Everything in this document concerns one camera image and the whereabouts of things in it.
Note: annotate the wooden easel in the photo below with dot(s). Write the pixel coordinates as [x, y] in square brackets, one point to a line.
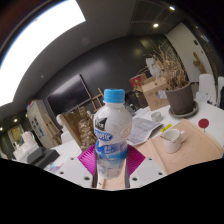
[96, 100]

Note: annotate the black wall screen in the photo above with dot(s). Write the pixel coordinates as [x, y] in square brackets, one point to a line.
[68, 96]

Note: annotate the wooden figure sculpture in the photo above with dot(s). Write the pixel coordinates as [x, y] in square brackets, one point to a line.
[199, 63]

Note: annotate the grey pot with dried plant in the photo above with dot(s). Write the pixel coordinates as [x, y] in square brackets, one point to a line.
[180, 98]

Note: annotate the grey printed newspaper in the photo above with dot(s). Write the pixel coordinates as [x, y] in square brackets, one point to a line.
[143, 130]

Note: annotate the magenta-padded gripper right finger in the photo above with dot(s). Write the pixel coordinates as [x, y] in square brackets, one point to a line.
[136, 161]

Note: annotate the bright ceiling light panel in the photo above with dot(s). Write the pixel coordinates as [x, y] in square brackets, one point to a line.
[36, 43]

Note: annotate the brown cardboard box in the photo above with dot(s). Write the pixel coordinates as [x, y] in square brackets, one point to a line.
[154, 95]

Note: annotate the small yellow packet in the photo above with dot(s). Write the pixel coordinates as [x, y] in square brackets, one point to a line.
[166, 128]

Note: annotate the white ceramic mug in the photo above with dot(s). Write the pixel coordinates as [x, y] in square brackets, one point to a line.
[171, 143]

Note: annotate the flat round red coaster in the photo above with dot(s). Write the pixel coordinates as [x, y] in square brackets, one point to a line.
[203, 123]

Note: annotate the black box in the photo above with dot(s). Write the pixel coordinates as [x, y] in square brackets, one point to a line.
[43, 156]

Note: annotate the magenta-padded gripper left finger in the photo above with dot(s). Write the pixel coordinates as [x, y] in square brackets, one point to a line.
[85, 161]

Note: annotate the brown relief sculpture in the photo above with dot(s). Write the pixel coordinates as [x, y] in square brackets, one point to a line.
[81, 128]

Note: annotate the red cardboard box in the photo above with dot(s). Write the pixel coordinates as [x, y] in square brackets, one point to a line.
[136, 81]

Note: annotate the round ceiling spotlight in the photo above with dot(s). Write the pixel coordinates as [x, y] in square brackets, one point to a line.
[172, 8]
[155, 25]

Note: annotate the white blue-capped drink bottle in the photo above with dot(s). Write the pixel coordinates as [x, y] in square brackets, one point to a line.
[111, 133]

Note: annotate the white cabinet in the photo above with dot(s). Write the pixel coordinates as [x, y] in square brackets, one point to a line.
[40, 123]

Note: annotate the small white cup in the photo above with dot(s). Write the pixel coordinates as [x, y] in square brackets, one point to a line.
[156, 116]

